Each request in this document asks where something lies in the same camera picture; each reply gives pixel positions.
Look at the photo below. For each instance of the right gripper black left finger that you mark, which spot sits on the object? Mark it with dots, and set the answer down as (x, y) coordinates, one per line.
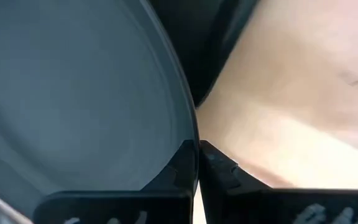
(179, 174)

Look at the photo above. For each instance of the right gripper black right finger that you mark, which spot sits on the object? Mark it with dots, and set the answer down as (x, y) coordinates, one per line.
(222, 186)

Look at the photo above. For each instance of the dark grey round plate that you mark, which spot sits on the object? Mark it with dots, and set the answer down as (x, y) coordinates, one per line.
(73, 93)

